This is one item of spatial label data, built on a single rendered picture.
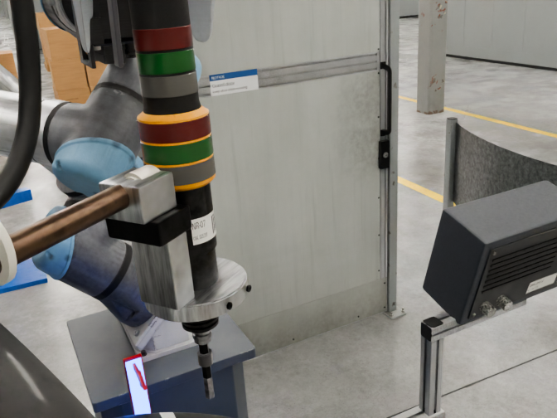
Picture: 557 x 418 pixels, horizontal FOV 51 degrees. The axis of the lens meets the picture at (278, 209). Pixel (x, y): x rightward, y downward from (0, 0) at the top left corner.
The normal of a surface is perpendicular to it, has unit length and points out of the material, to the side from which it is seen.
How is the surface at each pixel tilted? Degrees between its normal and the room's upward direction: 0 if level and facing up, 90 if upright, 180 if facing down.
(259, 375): 0
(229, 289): 0
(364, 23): 90
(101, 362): 0
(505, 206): 15
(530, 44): 90
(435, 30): 90
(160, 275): 90
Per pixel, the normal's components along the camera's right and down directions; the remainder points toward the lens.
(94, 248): 0.67, -0.12
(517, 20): -0.91, 0.21
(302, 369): -0.07, -0.93
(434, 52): 0.42, 0.31
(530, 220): 0.05, -0.82
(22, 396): 0.52, -0.72
